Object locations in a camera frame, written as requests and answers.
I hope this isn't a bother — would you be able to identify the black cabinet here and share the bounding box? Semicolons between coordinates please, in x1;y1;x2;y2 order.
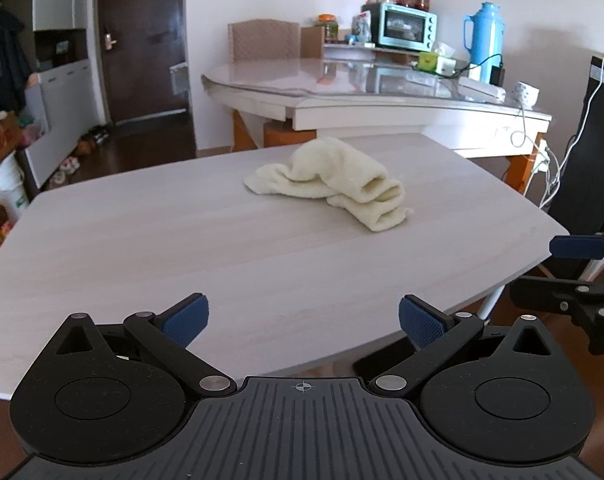
548;52;604;282

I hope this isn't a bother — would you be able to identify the green jar with orange lid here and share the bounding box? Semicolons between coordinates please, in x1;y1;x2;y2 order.
317;13;339;44

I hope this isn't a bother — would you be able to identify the cream towel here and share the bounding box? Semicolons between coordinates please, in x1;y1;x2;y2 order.
244;136;413;233

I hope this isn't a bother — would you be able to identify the metal table leg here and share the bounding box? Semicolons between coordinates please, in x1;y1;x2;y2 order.
478;287;505;322

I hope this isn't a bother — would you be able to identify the grey shoe cabinet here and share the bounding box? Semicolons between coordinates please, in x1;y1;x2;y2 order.
18;57;108;188

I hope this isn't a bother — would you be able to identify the row of shoes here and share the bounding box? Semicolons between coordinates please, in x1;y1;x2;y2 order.
49;124;113;186

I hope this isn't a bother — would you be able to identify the woven back chair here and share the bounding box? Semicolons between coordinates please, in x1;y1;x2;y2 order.
227;18;301;64

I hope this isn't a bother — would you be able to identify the dark hanging coat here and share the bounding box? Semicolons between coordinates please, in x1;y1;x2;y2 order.
0;9;33;113

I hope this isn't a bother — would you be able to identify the green tissue box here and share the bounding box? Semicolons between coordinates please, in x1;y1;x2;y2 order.
416;41;459;74

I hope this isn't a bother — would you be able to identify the white glass-topped dining table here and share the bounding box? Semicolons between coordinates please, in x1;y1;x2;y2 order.
201;55;553;162

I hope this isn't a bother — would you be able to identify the blue thermos jug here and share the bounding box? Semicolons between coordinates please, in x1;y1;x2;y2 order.
464;1;504;70

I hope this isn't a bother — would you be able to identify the light blue toaster oven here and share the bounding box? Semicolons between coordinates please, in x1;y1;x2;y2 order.
368;2;439;51

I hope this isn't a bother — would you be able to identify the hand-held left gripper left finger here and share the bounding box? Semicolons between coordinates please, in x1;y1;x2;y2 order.
46;292;237;401

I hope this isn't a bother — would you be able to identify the dark brown door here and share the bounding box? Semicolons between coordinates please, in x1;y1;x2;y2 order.
96;0;191;127

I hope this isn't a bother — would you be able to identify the white plastic bucket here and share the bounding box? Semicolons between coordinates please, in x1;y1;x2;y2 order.
0;156;31;222

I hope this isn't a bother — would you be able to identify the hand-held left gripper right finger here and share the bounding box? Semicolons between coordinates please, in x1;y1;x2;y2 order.
374;294;558;401

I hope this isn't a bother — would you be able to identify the white power strip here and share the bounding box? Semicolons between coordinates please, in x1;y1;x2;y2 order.
457;76;506;101

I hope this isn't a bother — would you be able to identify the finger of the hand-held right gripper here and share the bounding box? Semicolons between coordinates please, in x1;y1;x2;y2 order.
549;230;604;262
509;274;604;357

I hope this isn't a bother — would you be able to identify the white cable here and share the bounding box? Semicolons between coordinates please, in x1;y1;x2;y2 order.
509;35;604;209

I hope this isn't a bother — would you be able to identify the plain wooden chair back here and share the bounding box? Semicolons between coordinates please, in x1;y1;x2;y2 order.
300;25;325;59

